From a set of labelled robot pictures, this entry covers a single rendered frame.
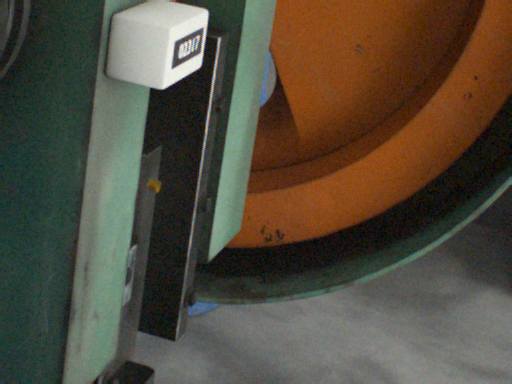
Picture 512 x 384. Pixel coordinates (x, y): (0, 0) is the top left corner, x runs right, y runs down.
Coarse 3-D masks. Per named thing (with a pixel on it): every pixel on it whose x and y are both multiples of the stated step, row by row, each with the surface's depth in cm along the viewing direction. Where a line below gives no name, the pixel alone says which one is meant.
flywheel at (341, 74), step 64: (320, 0) 128; (384, 0) 126; (448, 0) 124; (320, 64) 130; (384, 64) 128; (448, 64) 124; (256, 128) 134; (320, 128) 132; (384, 128) 128; (448, 128) 124; (256, 192) 132; (320, 192) 130; (384, 192) 128
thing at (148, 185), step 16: (144, 144) 105; (160, 144) 105; (160, 160) 106; (144, 176) 103; (144, 192) 104; (144, 208) 105; (144, 224) 106; (144, 240) 107; (144, 256) 108; (144, 272) 109; (128, 288) 105; (128, 304) 106; (128, 320) 107; (128, 336) 109; (128, 352) 110; (128, 368) 108; (144, 368) 109
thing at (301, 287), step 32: (480, 160) 138; (416, 192) 141; (448, 192) 140; (480, 192) 128; (384, 224) 143; (416, 224) 136; (448, 224) 125; (224, 256) 145; (256, 256) 144; (288, 256) 143; (320, 256) 140; (352, 256) 136; (384, 256) 130; (416, 256) 124; (224, 288) 135; (256, 288) 134; (288, 288) 132; (320, 288) 129
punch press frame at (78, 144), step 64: (64, 0) 75; (128, 0) 78; (192, 0) 104; (256, 0) 106; (0, 64) 77; (64, 64) 76; (256, 64) 111; (0, 128) 79; (64, 128) 78; (128, 128) 83; (0, 192) 80; (64, 192) 79; (128, 192) 86; (0, 256) 81; (64, 256) 80; (128, 256) 89; (0, 320) 83; (64, 320) 81
